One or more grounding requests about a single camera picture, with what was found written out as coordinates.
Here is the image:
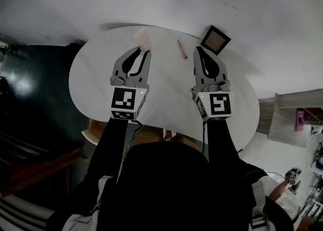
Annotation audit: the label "pink box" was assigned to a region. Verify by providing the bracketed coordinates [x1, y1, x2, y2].
[295, 108, 305, 132]

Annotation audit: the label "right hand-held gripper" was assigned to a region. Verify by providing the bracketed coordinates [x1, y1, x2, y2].
[189, 46, 233, 122]

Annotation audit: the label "white step with black strips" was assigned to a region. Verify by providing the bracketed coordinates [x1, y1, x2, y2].
[0, 194, 56, 231]

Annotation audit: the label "person's brown trousers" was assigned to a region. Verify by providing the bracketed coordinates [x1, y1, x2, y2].
[129, 125, 203, 150]

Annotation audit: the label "grey shoulder strap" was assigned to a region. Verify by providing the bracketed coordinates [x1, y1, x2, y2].
[61, 175, 115, 231]
[248, 179, 278, 231]

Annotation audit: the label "person's left forearm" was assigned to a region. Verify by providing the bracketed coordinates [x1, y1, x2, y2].
[96, 118, 129, 177]

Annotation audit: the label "pink pen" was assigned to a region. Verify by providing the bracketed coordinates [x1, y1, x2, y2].
[176, 39, 189, 61]

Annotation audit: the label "black picture frame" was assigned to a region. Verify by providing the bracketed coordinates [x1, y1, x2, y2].
[199, 25, 232, 55]

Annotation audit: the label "person's left white shoe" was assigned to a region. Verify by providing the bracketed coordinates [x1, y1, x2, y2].
[162, 129, 176, 142]

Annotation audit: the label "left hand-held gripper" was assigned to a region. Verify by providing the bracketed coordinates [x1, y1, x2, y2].
[110, 46, 152, 121]

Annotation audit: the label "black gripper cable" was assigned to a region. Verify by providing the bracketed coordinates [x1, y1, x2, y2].
[127, 120, 144, 150]

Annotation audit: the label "person's right forearm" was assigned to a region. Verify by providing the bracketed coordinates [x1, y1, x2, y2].
[205, 119, 241, 166]

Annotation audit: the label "white kidney-shaped table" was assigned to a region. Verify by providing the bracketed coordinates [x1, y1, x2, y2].
[68, 25, 261, 148]

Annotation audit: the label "person's black top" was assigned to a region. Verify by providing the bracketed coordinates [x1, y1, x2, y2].
[46, 140, 295, 231]

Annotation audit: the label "wood grain shelf unit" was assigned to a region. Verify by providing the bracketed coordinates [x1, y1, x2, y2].
[257, 88, 323, 149]

